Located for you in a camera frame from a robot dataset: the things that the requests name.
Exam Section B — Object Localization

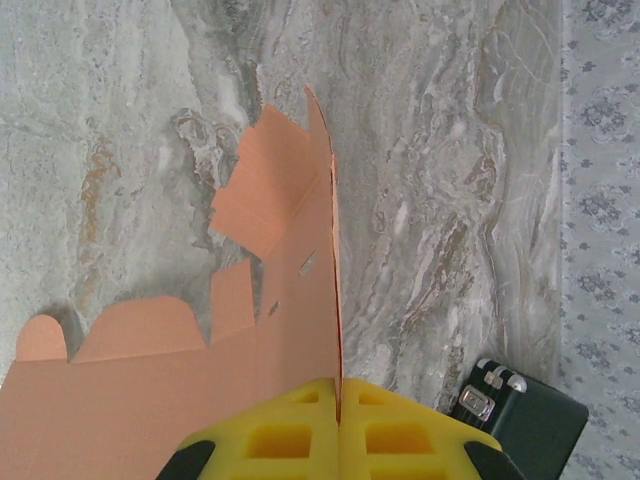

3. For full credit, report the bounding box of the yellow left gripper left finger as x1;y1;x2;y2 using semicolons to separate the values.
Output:
159;377;344;480

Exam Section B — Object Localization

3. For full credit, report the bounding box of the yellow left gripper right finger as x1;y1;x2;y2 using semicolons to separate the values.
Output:
343;377;524;480

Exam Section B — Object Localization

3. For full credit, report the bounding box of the orange paper box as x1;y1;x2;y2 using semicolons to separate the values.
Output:
0;84;347;480

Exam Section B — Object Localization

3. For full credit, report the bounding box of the black case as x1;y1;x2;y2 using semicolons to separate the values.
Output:
449;356;590;474

